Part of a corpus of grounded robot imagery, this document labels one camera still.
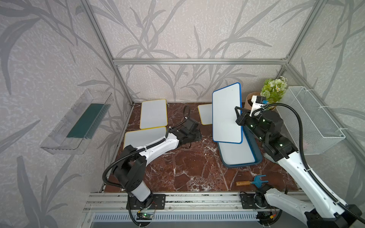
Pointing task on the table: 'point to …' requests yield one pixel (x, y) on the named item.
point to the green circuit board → (144, 216)
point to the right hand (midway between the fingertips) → (235, 106)
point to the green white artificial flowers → (273, 90)
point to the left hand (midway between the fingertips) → (199, 136)
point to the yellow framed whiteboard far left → (153, 114)
